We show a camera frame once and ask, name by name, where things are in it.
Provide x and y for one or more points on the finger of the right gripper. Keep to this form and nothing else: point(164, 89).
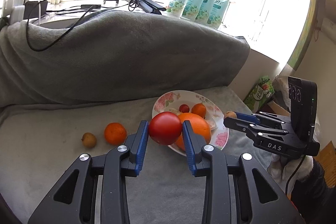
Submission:
point(261, 118)
point(249, 128)

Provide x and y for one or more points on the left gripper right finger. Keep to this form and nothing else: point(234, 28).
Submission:
point(258, 199)

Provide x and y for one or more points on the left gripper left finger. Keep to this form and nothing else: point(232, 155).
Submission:
point(73, 197)

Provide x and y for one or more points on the red tomato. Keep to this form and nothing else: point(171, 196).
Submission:
point(165, 128)

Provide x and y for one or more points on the brown longan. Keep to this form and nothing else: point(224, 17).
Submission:
point(230, 114)
point(89, 140)

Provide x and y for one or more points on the white gloved right hand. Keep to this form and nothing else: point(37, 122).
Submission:
point(281, 174)

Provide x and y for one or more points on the large orange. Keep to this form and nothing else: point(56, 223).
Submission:
point(199, 125)

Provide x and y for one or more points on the small tangerine on plate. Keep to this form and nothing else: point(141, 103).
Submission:
point(199, 109)

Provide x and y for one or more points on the small tangerine on sofa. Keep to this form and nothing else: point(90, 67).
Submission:
point(115, 134)

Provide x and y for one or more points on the small cherry tomato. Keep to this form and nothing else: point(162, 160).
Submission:
point(184, 108)

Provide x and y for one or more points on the grey sofa seat cover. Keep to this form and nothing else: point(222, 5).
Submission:
point(39, 142)

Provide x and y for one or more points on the floral white plate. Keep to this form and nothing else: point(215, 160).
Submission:
point(174, 99)

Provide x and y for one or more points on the grey sofa back cushion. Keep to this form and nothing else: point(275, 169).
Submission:
point(114, 56)

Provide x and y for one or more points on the black power adapter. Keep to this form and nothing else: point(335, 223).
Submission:
point(34, 9)

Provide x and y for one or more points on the black right camera box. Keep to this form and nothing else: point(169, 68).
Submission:
point(303, 106)

